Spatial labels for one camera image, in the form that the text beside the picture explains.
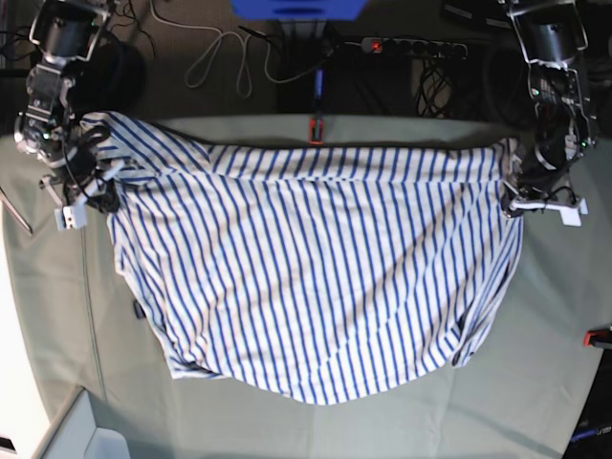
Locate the green table cloth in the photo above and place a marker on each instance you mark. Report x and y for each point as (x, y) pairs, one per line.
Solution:
(520, 396)

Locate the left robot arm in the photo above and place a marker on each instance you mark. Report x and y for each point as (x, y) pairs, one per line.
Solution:
(553, 41)

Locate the black round stand base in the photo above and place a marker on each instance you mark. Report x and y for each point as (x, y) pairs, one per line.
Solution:
(129, 72)

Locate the metal rod on table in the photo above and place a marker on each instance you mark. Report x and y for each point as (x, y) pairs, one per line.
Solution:
(19, 219)

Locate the red black clamp right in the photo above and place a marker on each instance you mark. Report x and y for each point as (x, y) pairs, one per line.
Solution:
(598, 338)

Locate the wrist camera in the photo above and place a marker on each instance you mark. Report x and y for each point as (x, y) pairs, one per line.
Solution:
(571, 214)
(70, 218)

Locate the red black clamp middle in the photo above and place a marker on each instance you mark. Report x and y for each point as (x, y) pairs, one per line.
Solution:
(316, 121)

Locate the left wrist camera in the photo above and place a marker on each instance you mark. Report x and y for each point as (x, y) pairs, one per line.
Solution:
(571, 214)

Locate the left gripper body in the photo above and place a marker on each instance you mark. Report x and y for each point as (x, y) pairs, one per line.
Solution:
(534, 183)

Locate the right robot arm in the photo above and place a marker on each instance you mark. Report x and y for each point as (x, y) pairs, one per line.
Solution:
(66, 33)

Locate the blue white striped t-shirt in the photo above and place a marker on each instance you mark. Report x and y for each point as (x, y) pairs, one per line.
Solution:
(321, 274)

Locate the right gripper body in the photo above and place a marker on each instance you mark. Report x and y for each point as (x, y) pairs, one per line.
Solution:
(83, 177)

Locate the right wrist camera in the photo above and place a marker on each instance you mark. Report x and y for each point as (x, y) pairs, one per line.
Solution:
(70, 218)

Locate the white power strip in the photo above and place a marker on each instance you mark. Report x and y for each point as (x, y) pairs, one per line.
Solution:
(414, 48)

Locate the white plastic bin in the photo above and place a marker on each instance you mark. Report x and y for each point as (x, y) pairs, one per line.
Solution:
(75, 434)

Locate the red black clamp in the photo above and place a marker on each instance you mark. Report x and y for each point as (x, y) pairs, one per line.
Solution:
(598, 338)
(316, 121)

